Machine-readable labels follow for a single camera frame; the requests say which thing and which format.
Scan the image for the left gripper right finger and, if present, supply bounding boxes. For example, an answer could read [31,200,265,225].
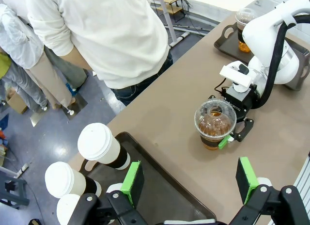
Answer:
[230,156,310,225]

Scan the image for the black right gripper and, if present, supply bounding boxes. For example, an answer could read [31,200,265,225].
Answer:
[208,85,262,150]

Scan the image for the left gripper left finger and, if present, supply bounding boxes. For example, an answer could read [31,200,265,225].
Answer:
[67,160,146,225]

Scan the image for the clear dome lid coffee cup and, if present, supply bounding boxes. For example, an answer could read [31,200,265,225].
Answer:
[235,8,257,53]
[194,98,237,151]

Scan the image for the white lidded paper cup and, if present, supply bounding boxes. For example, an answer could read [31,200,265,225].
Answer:
[56,193,82,225]
[77,122,131,171]
[45,161,102,199]

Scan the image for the person's right forearm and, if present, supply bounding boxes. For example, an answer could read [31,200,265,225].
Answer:
[59,46,94,72]

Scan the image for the brown plastic serving tray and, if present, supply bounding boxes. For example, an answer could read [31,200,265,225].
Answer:
[79,131,217,225]
[213,22,310,91]

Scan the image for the white desk leg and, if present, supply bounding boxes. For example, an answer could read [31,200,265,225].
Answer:
[13,161,31,178]

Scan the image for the dark gray stool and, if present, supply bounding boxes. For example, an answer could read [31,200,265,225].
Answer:
[0,165,30,209]

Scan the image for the cardboard box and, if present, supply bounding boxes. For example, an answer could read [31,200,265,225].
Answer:
[6,92,29,114]

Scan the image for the person in white sweater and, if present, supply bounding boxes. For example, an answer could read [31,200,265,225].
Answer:
[24,0,174,107]

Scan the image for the person in white jacket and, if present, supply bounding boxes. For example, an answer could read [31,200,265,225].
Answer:
[0,3,76,110]

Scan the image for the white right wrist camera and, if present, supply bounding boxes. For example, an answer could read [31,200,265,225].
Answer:
[219,61,253,99]

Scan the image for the aluminium profile frame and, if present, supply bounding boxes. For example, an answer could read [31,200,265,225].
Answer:
[293,151,310,195]

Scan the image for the black right arm hose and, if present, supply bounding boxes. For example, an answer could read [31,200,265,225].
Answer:
[251,14,310,110]

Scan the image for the metal floor base plate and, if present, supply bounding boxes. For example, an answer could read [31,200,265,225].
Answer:
[61,93,88,121]

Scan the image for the black frame wooden shelf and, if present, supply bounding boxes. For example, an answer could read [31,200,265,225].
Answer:
[152,0,186,23]

